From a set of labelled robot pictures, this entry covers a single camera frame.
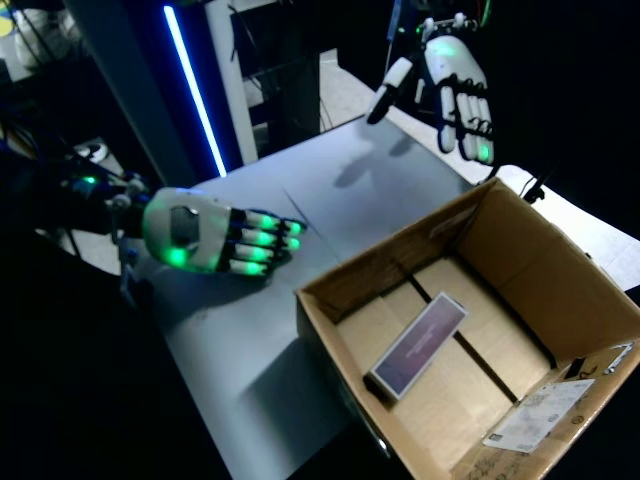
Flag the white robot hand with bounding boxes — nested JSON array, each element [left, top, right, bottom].
[[141, 186, 308, 277], [366, 32, 496, 165]]

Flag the maroon and grey carton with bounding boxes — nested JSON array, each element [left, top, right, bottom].
[[368, 291, 470, 402]]

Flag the open brown cardboard box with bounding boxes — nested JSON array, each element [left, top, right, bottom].
[[294, 176, 640, 480]]

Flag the blue-white light strip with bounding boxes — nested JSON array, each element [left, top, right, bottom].
[[162, 4, 230, 179]]

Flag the black metal rack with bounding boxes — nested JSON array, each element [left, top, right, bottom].
[[228, 0, 327, 151]]

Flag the grey column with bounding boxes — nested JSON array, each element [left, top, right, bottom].
[[63, 0, 202, 189]]

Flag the white plastic bag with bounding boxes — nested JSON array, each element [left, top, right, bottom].
[[9, 6, 82, 72]]

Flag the white post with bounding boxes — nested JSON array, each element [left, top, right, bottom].
[[203, 0, 261, 166]]

